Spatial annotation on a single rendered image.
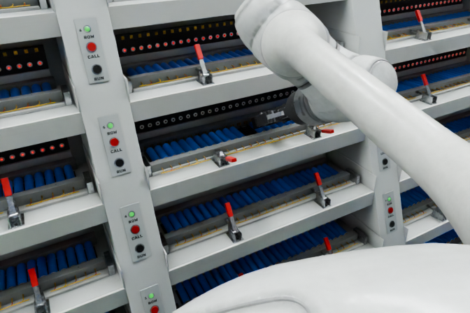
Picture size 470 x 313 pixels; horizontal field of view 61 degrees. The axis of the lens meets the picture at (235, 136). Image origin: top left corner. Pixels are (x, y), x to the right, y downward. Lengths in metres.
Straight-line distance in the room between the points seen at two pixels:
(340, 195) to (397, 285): 0.97
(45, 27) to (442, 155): 0.69
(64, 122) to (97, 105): 0.07
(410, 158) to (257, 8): 0.34
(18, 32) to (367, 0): 0.82
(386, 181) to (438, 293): 1.04
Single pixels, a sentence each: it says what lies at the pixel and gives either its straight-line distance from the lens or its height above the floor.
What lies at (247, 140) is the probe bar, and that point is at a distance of 0.99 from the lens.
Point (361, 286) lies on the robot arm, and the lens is 0.19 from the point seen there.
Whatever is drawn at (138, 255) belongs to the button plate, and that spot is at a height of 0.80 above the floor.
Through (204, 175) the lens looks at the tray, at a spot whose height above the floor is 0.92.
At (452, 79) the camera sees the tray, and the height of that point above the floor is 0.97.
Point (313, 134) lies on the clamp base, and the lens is 1.04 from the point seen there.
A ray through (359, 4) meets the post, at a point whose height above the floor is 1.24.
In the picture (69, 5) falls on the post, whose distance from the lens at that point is 0.84.
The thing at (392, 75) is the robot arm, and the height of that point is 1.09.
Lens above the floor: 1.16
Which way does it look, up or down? 10 degrees down
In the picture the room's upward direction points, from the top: 10 degrees counter-clockwise
